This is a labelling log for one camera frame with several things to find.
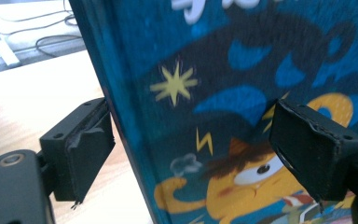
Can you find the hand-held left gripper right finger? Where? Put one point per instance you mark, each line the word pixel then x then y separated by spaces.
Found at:
pixel 310 149

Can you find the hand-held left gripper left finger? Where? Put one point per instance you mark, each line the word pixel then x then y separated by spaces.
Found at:
pixel 80 152

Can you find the blue picture book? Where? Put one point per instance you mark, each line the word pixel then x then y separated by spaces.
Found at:
pixel 230 93

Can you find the white stand leg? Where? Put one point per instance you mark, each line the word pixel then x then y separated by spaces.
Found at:
pixel 4 51

